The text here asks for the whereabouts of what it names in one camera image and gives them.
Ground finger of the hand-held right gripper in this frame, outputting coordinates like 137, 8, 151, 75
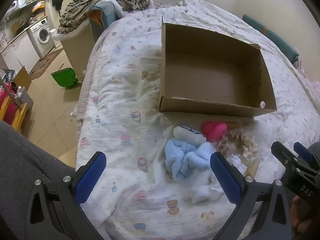
271, 141, 300, 174
293, 142, 317, 167

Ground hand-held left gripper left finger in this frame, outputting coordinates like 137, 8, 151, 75
24, 151, 107, 240

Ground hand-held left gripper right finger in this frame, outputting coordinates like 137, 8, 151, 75
210, 152, 293, 240

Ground clear plastic packet white cloth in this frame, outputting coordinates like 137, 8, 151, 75
224, 154, 248, 175

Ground white fluffy cloth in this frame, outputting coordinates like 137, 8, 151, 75
191, 184, 224, 204

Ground translucent beige pouch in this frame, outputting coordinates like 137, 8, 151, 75
244, 157, 260, 178

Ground beige ruffled fluffy cloth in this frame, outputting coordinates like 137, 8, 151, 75
216, 130, 259, 159

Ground light blue fluffy towel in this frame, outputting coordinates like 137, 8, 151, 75
164, 139, 217, 182

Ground pink soft toy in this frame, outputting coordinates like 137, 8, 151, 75
202, 121, 228, 142

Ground white sock blue stripe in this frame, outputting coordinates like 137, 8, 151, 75
172, 125, 206, 146

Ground cardboard box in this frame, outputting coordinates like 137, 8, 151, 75
159, 16, 277, 118

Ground person's right hand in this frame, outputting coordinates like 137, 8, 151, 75
291, 194, 312, 233

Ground person's grey trouser leg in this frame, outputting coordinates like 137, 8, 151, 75
0, 120, 77, 240

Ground bed with printed cover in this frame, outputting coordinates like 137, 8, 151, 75
75, 0, 320, 240

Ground yellow wooden rack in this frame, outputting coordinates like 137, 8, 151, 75
0, 97, 29, 133

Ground green dustpan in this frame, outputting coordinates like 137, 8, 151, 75
51, 67, 81, 88

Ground red pink suitcase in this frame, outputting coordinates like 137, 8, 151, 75
0, 81, 18, 124

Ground wooden stick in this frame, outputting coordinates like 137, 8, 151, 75
0, 80, 22, 108

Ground teal pillow orange stripe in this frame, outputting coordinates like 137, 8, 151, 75
242, 14, 299, 64

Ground flat cardboard piece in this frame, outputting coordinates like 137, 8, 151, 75
14, 66, 32, 90

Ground brown patterned floor rug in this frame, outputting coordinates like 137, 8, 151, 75
29, 47, 65, 80

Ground beige bedside cabinet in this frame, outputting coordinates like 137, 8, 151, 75
52, 21, 97, 80

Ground white kitchen cabinets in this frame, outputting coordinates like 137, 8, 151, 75
1, 31, 40, 74

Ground white washing machine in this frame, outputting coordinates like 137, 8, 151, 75
27, 17, 55, 58

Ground teal pillow orange lining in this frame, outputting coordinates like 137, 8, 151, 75
87, 1, 120, 40

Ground orange box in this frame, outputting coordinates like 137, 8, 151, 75
32, 1, 45, 13

